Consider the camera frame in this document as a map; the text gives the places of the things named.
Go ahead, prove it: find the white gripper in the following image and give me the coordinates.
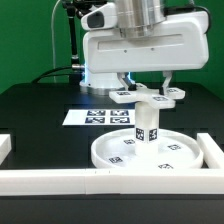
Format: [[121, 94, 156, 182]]
[[83, 11, 209, 95]]

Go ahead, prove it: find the white cross-shaped table base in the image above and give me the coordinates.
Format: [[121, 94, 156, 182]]
[[109, 84, 185, 109]]

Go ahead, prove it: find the white round table top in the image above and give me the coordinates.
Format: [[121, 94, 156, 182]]
[[91, 128, 203, 170]]

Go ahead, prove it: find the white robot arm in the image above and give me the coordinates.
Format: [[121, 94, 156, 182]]
[[80, 0, 210, 95]]

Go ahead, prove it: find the white marker sheet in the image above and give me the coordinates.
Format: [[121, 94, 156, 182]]
[[63, 109, 135, 126]]

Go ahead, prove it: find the white U-shaped boundary fence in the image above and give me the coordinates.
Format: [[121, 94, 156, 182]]
[[0, 133, 224, 196]]

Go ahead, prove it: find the black camera stand pole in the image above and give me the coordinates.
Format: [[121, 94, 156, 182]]
[[61, 0, 103, 86]]

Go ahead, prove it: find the white cable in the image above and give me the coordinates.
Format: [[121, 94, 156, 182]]
[[50, 0, 64, 84]]

